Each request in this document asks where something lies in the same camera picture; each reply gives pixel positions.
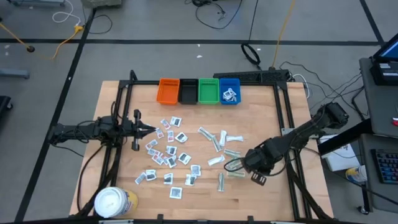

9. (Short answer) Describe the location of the white floor cable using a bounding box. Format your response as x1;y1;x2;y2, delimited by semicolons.
52;0;82;26

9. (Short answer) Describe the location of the black aluminium table frame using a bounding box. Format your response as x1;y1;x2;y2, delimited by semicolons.
76;70;335;222

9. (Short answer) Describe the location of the blue plastic bin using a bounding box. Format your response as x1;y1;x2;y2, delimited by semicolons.
219;78;242;106

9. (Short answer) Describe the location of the long yellow floor cable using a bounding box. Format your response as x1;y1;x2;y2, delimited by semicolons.
271;0;297;69

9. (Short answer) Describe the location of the black desktop device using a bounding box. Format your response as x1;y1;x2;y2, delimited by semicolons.
369;59;398;86

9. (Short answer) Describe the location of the green plastic bin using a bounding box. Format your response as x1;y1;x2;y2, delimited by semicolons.
198;78;220;105

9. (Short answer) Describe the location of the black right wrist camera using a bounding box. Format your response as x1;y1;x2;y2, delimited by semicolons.
243;148;262;171

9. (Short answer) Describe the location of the grey desk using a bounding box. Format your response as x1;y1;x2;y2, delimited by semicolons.
359;57;398;139
357;133;398;215

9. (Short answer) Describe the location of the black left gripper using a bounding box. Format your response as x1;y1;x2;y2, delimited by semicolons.
132;109;157;152

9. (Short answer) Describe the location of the black right camera cable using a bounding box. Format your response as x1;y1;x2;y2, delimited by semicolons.
223;156;249;172

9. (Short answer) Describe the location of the black plastic bin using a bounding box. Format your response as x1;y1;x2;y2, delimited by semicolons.
178;78;200;105

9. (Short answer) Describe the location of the white lid yellow wipes canister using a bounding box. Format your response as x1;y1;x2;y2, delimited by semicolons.
93;185;139;218

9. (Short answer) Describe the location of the orange plastic bin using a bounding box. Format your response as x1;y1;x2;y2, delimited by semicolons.
156;78;181;106

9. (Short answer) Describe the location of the black backlit keyboard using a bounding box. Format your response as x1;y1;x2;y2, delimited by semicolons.
371;148;398;185

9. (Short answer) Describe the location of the grey equipment box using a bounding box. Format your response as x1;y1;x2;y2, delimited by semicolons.
81;0;123;9

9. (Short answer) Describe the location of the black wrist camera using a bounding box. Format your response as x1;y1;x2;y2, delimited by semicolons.
243;148;262;171
121;120;134;139

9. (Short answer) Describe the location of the long black power strip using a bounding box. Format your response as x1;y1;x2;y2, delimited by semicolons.
213;68;290;83

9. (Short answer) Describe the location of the yellow cable with plug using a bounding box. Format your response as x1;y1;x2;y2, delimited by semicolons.
51;24;85;60

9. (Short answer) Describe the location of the coiled black cable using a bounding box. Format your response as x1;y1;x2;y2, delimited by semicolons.
241;42;262;67

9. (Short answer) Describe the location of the yellow cable black floor plug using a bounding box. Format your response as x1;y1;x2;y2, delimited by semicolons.
0;22;35;54

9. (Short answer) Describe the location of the open laptop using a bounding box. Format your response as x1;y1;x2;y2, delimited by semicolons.
372;41;398;63

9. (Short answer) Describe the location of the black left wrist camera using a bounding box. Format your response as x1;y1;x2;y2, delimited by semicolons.
121;120;134;139

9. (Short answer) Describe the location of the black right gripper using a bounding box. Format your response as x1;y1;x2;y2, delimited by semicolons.
248;140;276;187

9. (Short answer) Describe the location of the black floor cable bundle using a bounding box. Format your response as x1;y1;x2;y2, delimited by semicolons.
185;0;244;31

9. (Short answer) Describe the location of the grey floor bar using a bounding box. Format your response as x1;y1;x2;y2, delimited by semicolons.
0;68;30;80

